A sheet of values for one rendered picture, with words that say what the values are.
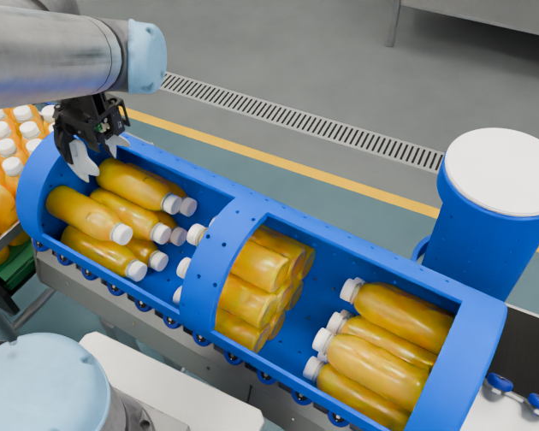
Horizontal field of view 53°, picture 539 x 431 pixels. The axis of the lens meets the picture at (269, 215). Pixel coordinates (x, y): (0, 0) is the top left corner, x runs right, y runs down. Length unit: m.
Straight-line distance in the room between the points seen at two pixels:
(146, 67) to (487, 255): 0.99
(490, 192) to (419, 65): 2.24
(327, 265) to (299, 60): 2.43
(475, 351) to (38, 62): 0.64
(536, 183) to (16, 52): 1.13
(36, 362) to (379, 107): 2.70
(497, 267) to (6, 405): 1.13
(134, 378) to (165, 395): 0.06
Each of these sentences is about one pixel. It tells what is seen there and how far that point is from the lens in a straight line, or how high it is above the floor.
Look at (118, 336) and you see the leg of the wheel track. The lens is 1.59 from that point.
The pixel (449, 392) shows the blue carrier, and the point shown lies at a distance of 0.81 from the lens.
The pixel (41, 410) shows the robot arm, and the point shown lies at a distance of 0.56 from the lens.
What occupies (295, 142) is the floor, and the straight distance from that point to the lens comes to 2.84.
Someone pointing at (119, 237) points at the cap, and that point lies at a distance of 1.08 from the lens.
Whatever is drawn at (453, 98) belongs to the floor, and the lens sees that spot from 3.25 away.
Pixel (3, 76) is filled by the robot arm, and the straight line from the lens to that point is 0.42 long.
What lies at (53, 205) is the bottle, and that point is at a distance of 1.17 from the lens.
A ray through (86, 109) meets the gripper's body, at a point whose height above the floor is 1.44.
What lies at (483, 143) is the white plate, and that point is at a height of 1.04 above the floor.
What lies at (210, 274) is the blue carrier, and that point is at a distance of 0.88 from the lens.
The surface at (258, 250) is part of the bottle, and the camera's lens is 0.93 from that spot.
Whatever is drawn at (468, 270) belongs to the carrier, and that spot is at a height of 0.81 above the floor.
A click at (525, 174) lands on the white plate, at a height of 1.04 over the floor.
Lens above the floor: 1.93
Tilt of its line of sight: 51 degrees down
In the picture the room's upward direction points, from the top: 2 degrees counter-clockwise
